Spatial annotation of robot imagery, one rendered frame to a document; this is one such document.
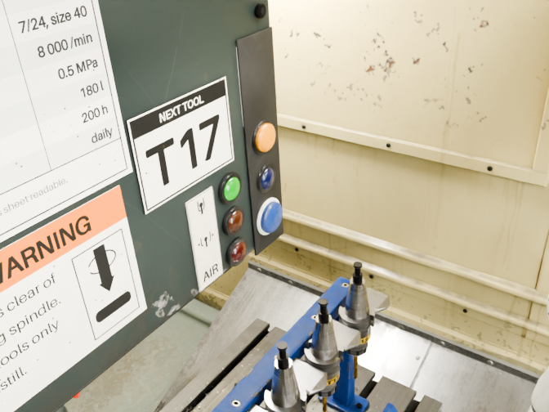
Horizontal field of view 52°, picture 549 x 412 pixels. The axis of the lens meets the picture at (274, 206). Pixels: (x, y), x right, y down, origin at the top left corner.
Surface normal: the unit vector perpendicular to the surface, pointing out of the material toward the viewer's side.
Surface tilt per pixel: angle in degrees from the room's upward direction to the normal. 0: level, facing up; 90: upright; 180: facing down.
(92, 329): 90
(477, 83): 90
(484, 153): 90
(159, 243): 90
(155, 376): 0
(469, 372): 24
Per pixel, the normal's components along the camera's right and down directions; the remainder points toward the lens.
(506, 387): -0.29, -0.60
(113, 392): -0.05, -0.86
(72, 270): 0.81, 0.26
